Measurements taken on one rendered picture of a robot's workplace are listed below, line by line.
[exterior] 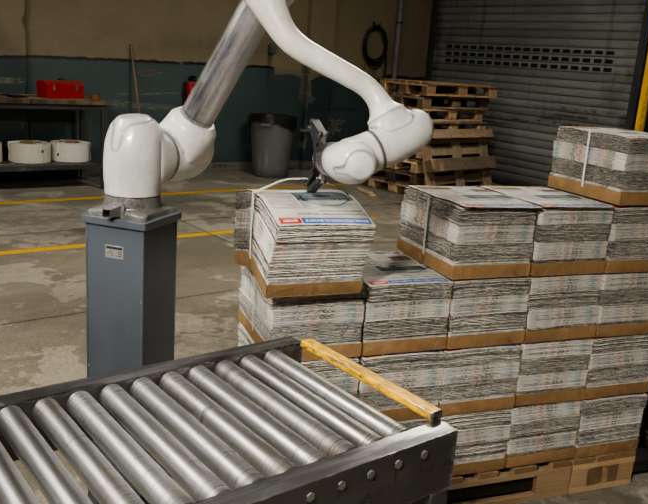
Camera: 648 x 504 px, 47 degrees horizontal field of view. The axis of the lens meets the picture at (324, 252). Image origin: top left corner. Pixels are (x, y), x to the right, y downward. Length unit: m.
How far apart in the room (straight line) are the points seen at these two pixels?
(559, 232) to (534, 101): 7.72
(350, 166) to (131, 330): 0.82
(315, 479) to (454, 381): 1.25
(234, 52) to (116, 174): 0.46
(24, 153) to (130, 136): 5.87
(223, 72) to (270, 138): 7.03
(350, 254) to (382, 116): 0.41
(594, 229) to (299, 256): 1.05
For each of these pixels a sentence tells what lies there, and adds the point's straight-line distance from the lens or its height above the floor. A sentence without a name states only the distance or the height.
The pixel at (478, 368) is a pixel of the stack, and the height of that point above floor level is 0.53.
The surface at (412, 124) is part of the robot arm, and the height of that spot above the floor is 1.32.
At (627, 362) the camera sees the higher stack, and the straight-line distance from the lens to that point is 2.86.
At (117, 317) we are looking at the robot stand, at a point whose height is 0.72.
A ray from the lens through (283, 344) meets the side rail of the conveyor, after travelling 1.78.
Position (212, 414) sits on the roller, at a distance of 1.45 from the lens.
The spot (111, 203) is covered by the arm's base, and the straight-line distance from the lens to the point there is 2.11.
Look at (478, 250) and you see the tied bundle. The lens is 2.33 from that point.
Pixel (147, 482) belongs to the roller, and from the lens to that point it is 1.26.
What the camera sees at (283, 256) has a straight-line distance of 1.97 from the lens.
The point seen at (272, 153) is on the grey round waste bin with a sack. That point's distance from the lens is 9.20.
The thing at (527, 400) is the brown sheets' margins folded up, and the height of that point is 0.40.
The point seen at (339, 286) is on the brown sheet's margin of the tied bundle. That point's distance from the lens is 2.08.
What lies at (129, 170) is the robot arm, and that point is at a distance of 2.08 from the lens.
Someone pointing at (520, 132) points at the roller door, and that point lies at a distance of 10.26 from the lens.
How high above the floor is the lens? 1.46
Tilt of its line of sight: 14 degrees down
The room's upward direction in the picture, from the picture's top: 4 degrees clockwise
